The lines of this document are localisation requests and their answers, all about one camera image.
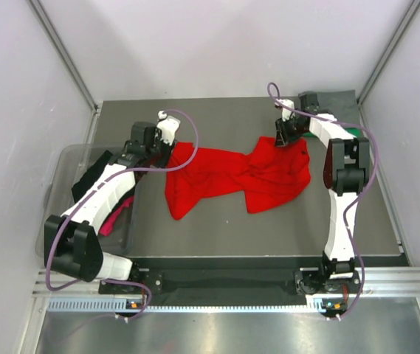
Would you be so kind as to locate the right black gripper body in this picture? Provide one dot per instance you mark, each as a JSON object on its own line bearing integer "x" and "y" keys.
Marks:
{"x": 288, "y": 130}

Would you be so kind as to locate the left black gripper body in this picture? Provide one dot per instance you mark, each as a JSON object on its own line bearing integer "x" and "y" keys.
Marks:
{"x": 160, "y": 153}

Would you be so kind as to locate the red t shirt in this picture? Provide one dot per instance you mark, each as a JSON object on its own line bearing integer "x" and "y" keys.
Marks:
{"x": 269, "y": 176}

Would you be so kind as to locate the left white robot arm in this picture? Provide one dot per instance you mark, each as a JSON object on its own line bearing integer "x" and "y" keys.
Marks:
{"x": 71, "y": 245}

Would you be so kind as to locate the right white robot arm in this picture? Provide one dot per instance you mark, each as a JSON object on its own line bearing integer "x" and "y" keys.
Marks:
{"x": 346, "y": 176}

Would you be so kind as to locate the folded grey t shirt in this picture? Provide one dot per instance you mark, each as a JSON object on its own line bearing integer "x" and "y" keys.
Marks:
{"x": 341, "y": 104}

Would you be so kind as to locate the black t shirt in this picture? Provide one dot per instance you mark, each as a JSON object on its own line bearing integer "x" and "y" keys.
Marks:
{"x": 91, "y": 175}

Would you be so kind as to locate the folded green t shirt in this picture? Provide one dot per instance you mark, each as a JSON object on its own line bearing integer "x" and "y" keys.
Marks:
{"x": 355, "y": 132}

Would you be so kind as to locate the pink t shirt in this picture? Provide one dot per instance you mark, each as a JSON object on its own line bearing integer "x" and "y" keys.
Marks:
{"x": 108, "y": 224}

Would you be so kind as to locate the clear plastic bin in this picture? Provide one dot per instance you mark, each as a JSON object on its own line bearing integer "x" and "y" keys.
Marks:
{"x": 73, "y": 162}

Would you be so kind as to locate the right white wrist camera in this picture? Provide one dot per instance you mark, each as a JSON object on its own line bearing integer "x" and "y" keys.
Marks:
{"x": 286, "y": 106}

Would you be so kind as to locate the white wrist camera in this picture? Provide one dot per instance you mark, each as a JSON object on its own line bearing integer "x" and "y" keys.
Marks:
{"x": 286, "y": 106}
{"x": 168, "y": 126}

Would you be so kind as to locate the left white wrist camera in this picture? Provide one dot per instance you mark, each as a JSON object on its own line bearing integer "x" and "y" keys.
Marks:
{"x": 168, "y": 126}

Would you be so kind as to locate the left aluminium frame post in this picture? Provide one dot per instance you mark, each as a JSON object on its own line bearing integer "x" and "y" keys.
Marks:
{"x": 55, "y": 39}

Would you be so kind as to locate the aluminium frame post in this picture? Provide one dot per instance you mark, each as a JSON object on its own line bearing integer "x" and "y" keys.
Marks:
{"x": 400, "y": 30}
{"x": 55, "y": 39}

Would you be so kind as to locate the right aluminium frame post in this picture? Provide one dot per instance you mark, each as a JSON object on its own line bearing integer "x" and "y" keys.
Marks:
{"x": 400, "y": 30}

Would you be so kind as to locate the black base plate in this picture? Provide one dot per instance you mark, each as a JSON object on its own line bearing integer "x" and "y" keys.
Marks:
{"x": 289, "y": 281}

